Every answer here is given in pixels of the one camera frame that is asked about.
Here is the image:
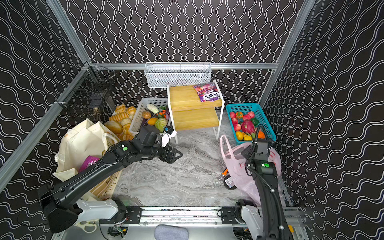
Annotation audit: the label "pink plastic grocery bag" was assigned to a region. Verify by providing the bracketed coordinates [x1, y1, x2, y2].
[219, 134, 283, 206]

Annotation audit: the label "purple snack packet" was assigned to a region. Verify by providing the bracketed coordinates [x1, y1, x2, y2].
[78, 156, 100, 173]

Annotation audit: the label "cream canvas tote bag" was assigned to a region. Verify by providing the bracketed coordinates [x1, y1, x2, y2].
[54, 119, 121, 201]

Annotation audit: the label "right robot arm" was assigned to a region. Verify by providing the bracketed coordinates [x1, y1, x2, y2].
[241, 140, 294, 240]

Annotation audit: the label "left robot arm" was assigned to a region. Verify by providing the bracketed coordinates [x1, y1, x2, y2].
[38, 126, 183, 234]

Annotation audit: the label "orange fruit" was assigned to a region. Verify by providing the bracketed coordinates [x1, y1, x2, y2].
[258, 131, 266, 139]

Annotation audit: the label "pink dragon fruit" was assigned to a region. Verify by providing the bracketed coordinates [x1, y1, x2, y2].
[242, 120, 258, 140]

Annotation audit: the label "teal plastic fruit basket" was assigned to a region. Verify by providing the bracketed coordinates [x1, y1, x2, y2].
[226, 103, 277, 145]

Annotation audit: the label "green cabbage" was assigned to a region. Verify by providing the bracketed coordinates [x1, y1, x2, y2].
[155, 118, 168, 133]

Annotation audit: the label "yellow orange vegetable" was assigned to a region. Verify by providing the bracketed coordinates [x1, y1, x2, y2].
[147, 117, 158, 126]

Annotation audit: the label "orange box cutter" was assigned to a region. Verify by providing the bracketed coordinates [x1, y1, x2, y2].
[220, 169, 229, 179]

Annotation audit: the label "wooden two-tier shelf rack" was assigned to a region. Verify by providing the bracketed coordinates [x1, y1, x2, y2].
[167, 80, 225, 139]

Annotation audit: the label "brown potato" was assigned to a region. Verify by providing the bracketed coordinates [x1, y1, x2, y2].
[142, 111, 152, 120]

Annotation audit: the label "white plastic vegetable basket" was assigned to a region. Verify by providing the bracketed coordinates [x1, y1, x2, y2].
[129, 98, 171, 135]

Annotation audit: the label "large bread loaf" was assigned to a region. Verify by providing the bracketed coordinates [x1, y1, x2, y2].
[104, 121, 123, 135]

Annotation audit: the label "long braided bread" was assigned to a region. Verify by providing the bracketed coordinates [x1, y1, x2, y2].
[109, 112, 130, 122]

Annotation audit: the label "purple Fox's candy bag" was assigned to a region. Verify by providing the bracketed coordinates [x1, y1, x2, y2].
[194, 82, 221, 103]

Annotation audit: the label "grey cloth pad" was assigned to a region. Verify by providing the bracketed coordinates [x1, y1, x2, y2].
[154, 225, 189, 240]

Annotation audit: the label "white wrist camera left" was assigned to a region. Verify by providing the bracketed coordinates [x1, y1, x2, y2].
[161, 126, 177, 148]

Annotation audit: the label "metal base rail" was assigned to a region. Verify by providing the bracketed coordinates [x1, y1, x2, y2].
[117, 207, 247, 228]

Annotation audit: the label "white wire wall basket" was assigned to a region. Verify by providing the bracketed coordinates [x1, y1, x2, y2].
[145, 62, 212, 88]

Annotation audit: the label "black wire wall basket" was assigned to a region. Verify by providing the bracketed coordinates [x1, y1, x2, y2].
[58, 66, 117, 124]

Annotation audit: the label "scissors with cream handles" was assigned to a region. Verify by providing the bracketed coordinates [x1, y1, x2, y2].
[75, 221, 98, 234]

